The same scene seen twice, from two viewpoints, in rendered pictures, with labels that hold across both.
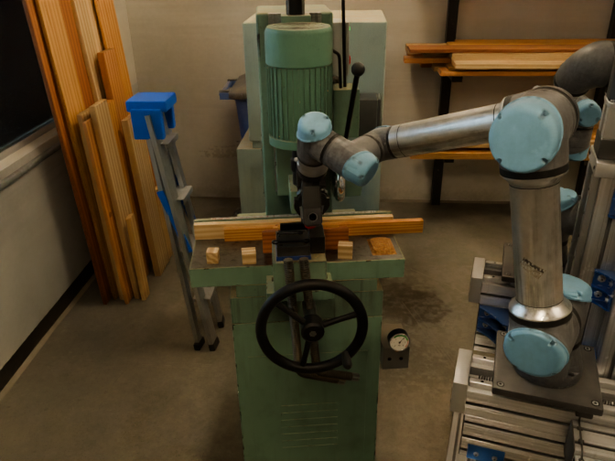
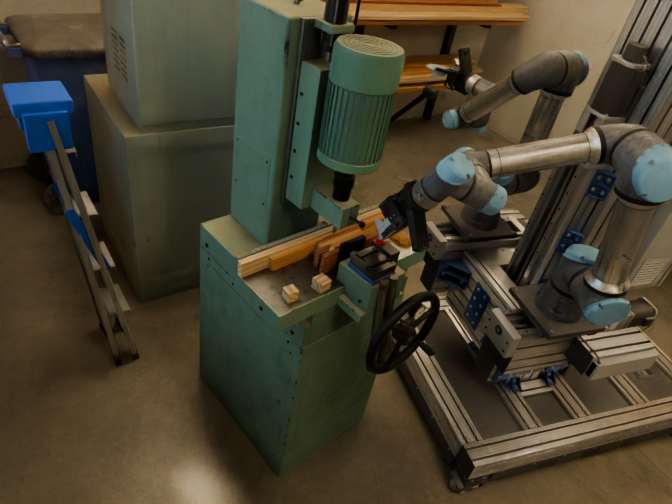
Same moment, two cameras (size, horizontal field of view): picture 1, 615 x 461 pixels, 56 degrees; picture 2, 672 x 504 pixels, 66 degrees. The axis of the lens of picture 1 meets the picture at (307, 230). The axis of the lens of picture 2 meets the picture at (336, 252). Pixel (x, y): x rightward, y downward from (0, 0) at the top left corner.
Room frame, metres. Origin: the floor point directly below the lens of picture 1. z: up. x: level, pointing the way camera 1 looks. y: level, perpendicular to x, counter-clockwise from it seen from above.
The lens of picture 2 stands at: (0.62, 0.91, 1.85)
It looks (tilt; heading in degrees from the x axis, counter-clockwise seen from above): 37 degrees down; 315
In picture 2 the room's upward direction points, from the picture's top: 12 degrees clockwise
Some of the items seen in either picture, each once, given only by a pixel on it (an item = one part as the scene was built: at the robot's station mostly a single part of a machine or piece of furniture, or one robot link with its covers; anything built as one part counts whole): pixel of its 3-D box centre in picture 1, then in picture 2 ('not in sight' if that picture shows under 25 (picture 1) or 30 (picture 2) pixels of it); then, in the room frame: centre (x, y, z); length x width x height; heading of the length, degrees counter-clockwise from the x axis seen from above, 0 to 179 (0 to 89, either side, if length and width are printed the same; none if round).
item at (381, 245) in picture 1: (382, 243); (400, 236); (1.48, -0.21, 0.91); 0.10 x 0.07 x 0.02; 4
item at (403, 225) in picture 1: (324, 230); (348, 233); (1.55, -0.05, 0.92); 0.60 x 0.02 x 0.04; 94
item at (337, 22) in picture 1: (338, 47); not in sight; (1.88, -0.10, 1.40); 0.10 x 0.06 x 0.16; 4
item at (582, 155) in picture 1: (571, 142); (477, 117); (1.76, -0.84, 1.12); 0.11 x 0.08 x 0.11; 85
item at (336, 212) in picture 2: (302, 195); (334, 207); (1.57, 0.01, 1.03); 0.14 x 0.07 x 0.09; 4
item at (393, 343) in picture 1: (398, 341); (415, 311); (1.36, -0.26, 0.65); 0.06 x 0.04 x 0.08; 94
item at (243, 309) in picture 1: (301, 258); (301, 259); (1.67, 0.02, 0.76); 0.57 x 0.45 x 0.09; 4
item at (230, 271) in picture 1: (296, 262); (347, 274); (1.44, 0.03, 0.87); 0.61 x 0.30 x 0.06; 94
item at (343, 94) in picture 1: (344, 110); not in sight; (1.77, -0.12, 1.23); 0.09 x 0.08 x 0.15; 4
